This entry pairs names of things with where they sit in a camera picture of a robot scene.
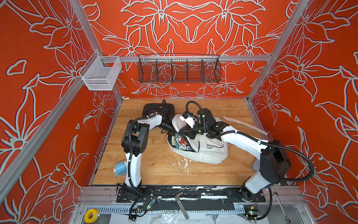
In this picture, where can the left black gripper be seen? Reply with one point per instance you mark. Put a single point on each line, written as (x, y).
(173, 131)

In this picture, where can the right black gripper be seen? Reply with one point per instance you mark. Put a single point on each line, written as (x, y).
(187, 133)

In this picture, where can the blue mythology picture book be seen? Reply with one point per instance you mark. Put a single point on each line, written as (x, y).
(180, 143)

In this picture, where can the white backpack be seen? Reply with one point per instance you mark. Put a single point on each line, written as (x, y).
(214, 151)

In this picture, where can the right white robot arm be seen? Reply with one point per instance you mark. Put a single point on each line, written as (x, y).
(274, 161)

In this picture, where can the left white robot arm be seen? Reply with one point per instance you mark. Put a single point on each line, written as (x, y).
(135, 141)

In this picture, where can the blue mug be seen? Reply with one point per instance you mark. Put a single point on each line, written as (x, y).
(120, 169)

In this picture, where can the yellow tape roll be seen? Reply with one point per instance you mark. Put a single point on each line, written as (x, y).
(91, 216)

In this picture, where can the silver wrench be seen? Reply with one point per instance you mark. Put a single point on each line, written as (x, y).
(288, 221)

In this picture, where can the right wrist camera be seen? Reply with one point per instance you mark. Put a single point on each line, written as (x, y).
(188, 118)

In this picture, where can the black wire wall basket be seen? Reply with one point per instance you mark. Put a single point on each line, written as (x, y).
(171, 68)

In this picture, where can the white wire wall basket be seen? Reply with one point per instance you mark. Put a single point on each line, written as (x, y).
(100, 73)

